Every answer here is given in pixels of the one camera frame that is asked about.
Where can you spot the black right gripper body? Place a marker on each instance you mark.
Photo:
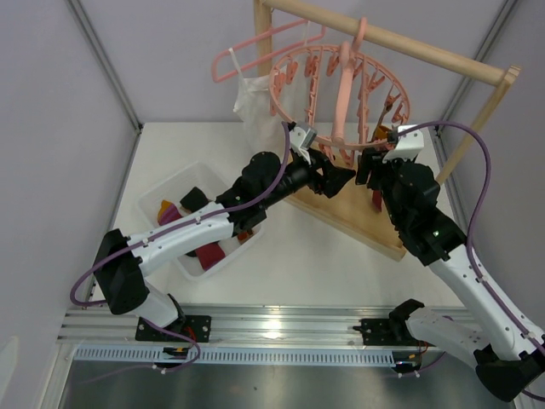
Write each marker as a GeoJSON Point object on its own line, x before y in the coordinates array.
{"type": "Point", "coordinates": [379, 166]}

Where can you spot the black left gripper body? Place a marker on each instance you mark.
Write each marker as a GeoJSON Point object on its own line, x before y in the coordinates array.
{"type": "Point", "coordinates": [319, 171]}

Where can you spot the beige argyle sock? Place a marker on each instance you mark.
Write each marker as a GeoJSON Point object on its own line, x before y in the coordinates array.
{"type": "Point", "coordinates": [380, 131]}
{"type": "Point", "coordinates": [245, 236]}

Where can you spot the pink round clip hanger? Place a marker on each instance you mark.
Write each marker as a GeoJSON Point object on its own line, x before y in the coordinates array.
{"type": "Point", "coordinates": [356, 70]}

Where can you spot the white plastic basket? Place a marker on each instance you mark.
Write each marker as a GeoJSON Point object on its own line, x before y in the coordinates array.
{"type": "Point", "coordinates": [180, 195]}

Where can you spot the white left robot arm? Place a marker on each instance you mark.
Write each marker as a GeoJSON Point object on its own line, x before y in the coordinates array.
{"type": "Point", "coordinates": [122, 262]}

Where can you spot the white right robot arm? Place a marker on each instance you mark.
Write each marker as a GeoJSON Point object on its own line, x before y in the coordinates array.
{"type": "Point", "coordinates": [507, 351]}

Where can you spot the pink clothes hanger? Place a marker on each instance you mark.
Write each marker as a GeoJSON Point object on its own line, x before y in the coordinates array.
{"type": "Point", "coordinates": [311, 33]}

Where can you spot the white camisole top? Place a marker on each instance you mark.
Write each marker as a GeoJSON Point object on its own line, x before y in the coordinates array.
{"type": "Point", "coordinates": [263, 131]}

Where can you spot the magenta striped sock yellow cuff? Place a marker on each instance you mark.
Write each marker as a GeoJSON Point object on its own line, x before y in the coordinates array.
{"type": "Point", "coordinates": [208, 255]}

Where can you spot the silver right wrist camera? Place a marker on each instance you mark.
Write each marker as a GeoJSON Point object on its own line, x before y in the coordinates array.
{"type": "Point", "coordinates": [408, 144]}

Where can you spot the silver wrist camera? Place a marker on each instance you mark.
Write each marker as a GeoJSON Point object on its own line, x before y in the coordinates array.
{"type": "Point", "coordinates": [302, 137]}
{"type": "Point", "coordinates": [408, 144]}

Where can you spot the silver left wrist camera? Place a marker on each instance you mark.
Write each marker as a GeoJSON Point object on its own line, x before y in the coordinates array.
{"type": "Point", "coordinates": [302, 137]}

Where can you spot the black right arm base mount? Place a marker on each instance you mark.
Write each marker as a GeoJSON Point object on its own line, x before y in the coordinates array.
{"type": "Point", "coordinates": [378, 332]}

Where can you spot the aluminium mounting rail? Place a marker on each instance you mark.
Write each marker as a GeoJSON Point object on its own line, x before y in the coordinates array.
{"type": "Point", "coordinates": [234, 325]}

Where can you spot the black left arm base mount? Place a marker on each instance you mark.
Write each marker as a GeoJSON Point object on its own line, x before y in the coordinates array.
{"type": "Point", "coordinates": [196, 327]}

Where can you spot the white slotted cable duct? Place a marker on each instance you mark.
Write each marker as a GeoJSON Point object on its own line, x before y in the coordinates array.
{"type": "Point", "coordinates": [250, 356]}

